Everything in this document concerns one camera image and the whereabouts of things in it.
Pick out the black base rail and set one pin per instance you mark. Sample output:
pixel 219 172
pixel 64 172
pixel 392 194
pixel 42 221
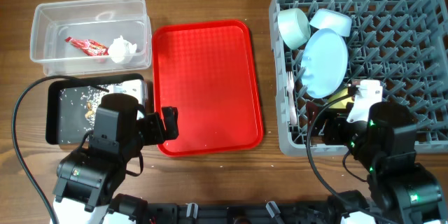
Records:
pixel 245 213

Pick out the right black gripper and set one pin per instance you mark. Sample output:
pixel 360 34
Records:
pixel 337 120

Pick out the white tissue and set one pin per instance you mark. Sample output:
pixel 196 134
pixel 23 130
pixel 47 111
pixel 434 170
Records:
pixel 121 51

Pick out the white plastic fork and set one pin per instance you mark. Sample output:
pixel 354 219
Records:
pixel 290 88

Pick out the black food waste tray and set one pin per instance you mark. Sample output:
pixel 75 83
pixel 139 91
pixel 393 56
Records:
pixel 56 134

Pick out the grey dishwasher rack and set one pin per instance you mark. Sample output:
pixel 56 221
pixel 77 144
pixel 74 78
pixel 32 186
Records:
pixel 401 43

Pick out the clear plastic bin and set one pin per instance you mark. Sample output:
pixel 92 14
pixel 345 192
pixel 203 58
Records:
pixel 101 21

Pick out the light blue plate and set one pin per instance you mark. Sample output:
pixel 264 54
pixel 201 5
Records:
pixel 324 60

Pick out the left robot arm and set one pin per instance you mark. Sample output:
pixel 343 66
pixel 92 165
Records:
pixel 87 178

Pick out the light blue bowl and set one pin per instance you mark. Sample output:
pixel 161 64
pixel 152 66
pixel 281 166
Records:
pixel 329 19

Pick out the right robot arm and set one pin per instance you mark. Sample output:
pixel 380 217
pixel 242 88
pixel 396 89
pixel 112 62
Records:
pixel 403 189

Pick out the red snack wrapper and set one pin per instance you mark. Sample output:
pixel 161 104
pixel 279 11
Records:
pixel 88 46

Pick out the red plastic tray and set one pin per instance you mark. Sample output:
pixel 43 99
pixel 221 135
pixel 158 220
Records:
pixel 207 71

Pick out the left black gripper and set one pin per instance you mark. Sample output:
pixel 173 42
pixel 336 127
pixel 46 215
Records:
pixel 153 120

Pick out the food scraps and rice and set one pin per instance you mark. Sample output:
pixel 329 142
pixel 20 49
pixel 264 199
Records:
pixel 78 105

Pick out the mint green bowl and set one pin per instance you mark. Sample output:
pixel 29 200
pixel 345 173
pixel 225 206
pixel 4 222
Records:
pixel 294 27

